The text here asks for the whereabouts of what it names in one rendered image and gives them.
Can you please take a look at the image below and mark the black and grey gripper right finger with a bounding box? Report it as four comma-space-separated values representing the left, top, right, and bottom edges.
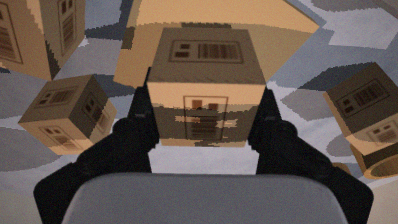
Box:
247, 86, 374, 224

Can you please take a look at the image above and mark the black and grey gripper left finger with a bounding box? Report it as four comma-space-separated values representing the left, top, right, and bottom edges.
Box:
33, 67, 160, 224

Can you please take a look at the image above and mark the brown cardboard box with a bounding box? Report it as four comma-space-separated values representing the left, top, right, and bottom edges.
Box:
0, 0, 86, 81
323, 62, 398, 156
18, 74, 117, 155
147, 27, 266, 147

